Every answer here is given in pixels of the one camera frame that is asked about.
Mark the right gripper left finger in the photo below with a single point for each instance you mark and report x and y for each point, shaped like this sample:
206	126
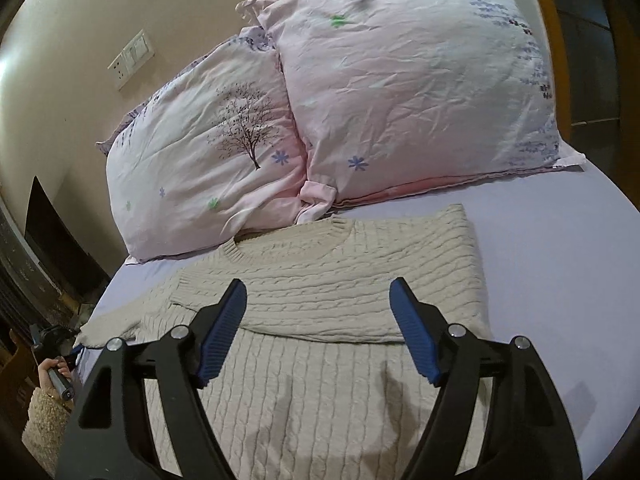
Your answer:
109	435

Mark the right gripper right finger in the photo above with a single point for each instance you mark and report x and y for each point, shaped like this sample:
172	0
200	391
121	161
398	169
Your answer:
497	414

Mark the beige cable-knit sweater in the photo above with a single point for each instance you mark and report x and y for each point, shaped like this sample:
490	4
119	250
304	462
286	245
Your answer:
318	382

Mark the fuzzy beige sleeve forearm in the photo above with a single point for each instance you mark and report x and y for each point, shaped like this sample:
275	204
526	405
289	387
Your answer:
44	431

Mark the person's left hand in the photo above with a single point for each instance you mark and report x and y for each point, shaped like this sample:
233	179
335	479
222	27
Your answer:
49	369

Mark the dark bedside furniture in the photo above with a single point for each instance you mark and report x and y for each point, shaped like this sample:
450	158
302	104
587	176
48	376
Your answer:
46	277

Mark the left pink floral pillow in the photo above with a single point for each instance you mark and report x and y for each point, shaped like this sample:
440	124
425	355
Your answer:
211	154

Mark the pink floral pillow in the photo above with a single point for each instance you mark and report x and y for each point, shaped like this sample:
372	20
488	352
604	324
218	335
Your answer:
211	154
331	53

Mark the right pink floral pillow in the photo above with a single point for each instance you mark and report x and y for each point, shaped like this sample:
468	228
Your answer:
331	53

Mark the white wall switch plate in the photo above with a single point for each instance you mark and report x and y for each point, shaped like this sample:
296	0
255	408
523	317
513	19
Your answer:
130	59

